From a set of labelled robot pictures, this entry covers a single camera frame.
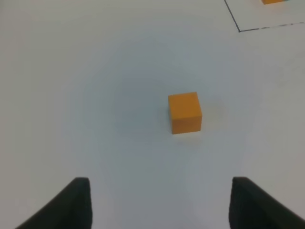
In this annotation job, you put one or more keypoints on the template orange cube block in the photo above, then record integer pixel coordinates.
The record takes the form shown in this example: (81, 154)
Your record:
(271, 1)

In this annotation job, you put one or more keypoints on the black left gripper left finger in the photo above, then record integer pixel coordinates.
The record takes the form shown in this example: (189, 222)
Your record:
(70, 209)

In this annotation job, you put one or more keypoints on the black outlined template sheet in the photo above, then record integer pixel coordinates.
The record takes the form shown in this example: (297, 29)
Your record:
(251, 15)

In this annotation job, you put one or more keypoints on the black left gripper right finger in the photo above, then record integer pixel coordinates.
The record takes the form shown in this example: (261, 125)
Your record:
(253, 208)

